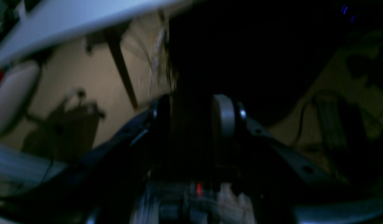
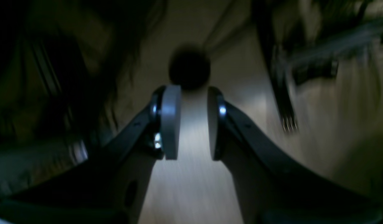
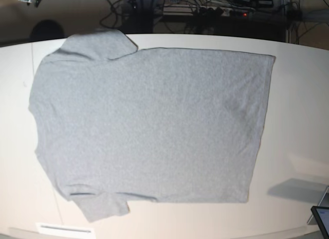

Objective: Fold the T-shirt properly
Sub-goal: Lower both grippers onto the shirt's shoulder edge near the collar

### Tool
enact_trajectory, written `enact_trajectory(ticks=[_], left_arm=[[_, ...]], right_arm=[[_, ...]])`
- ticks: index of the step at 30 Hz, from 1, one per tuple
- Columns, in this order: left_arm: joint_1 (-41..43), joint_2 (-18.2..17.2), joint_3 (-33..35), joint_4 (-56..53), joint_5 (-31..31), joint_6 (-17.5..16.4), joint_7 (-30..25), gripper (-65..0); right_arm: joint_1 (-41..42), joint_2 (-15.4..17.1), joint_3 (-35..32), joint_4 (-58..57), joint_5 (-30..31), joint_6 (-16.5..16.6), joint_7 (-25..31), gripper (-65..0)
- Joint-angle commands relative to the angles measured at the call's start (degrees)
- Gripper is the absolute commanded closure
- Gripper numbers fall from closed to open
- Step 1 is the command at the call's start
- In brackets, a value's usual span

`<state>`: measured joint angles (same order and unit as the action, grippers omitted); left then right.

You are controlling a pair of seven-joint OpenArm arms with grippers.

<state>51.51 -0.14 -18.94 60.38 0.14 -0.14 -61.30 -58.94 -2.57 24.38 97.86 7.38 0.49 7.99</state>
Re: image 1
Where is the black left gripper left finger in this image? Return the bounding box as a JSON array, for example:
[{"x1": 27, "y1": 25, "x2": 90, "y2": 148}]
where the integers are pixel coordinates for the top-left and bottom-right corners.
[{"x1": 0, "y1": 95, "x2": 170, "y2": 224}]

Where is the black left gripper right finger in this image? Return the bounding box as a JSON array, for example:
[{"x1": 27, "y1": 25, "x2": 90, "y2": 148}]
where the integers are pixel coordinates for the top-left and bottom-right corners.
[{"x1": 212, "y1": 95, "x2": 383, "y2": 224}]

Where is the dark table leg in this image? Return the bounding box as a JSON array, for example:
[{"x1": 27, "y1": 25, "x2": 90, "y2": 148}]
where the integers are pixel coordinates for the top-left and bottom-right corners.
[{"x1": 103, "y1": 27, "x2": 138, "y2": 109}]

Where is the white table edge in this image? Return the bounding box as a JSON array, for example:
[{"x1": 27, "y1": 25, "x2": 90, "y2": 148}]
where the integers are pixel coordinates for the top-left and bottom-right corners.
[{"x1": 0, "y1": 0, "x2": 192, "y2": 68}]

